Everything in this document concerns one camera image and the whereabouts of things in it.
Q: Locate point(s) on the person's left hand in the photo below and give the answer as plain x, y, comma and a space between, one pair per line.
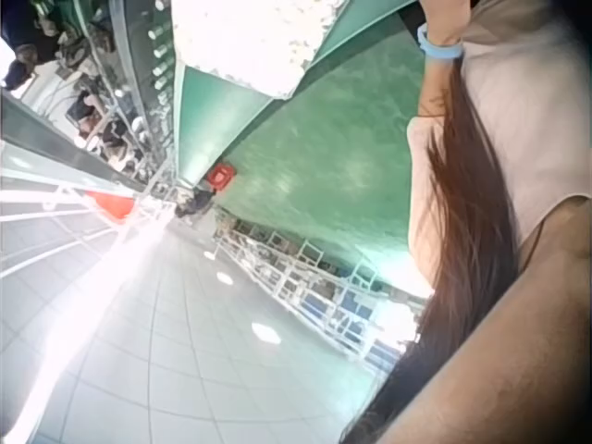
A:
446, 20

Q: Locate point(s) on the light blue wrist band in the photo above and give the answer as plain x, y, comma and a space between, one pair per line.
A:
440, 52

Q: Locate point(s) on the green work table white top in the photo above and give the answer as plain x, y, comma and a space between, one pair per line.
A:
208, 115

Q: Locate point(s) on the red stool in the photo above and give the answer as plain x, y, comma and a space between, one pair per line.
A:
221, 176

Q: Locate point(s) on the row of white metal racks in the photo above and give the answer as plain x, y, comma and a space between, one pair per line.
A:
296, 273

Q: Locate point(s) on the grey shelf rack with spools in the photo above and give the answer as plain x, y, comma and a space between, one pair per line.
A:
155, 65

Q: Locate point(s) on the orange red panel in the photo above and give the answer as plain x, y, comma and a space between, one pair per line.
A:
113, 205

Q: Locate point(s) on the white metal rail frame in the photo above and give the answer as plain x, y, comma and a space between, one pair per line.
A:
55, 217

